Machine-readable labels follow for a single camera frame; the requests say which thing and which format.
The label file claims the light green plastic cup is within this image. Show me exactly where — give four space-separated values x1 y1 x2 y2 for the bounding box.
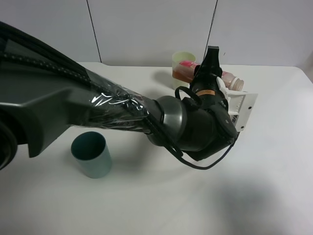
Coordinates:
172 51 197 90

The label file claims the clear plastic drink bottle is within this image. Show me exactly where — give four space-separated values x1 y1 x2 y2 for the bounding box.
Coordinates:
172 60 245 92

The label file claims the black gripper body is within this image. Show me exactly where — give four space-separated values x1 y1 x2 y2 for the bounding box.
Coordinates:
190 71 227 113

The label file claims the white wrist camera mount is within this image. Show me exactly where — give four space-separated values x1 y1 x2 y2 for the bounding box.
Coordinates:
217 77 258 132

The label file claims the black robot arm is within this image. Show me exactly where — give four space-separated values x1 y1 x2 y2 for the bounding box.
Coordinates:
0 23 239 168

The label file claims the teal plastic cup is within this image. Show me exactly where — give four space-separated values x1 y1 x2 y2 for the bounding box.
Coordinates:
71 131 112 179

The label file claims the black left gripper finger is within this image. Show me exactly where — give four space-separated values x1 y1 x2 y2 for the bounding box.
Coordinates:
200 46 221 76

